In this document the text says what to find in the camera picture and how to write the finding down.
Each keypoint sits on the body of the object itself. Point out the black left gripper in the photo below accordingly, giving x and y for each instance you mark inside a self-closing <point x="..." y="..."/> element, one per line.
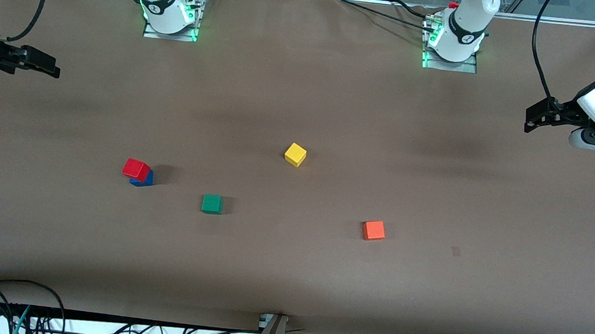
<point x="563" y="114"/>

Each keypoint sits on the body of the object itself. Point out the yellow wooden block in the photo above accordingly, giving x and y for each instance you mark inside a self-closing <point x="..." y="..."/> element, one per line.
<point x="295" y="154"/>

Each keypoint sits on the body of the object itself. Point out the green wooden block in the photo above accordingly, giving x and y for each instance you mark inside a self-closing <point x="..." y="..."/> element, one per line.
<point x="211" y="204"/>

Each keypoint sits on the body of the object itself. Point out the red wooden block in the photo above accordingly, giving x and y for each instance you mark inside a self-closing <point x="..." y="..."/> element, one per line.
<point x="136" y="169"/>

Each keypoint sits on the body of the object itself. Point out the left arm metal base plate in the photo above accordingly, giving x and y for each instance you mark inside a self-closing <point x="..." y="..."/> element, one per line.
<point x="451" y="66"/>

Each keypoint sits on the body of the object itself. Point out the brown paper table cover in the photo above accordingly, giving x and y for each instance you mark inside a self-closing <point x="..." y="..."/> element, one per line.
<point x="304" y="82"/>

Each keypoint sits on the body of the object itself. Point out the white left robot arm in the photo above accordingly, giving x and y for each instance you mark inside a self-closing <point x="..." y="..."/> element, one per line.
<point x="465" y="26"/>

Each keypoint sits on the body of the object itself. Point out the orange wooden block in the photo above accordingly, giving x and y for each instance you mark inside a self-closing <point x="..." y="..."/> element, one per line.
<point x="374" y="230"/>

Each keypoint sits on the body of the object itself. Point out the blue wooden block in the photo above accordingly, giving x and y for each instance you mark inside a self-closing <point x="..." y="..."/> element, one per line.
<point x="148" y="180"/>

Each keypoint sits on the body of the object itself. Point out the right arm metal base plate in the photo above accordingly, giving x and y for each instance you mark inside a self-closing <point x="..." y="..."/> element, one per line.
<point x="169" y="36"/>

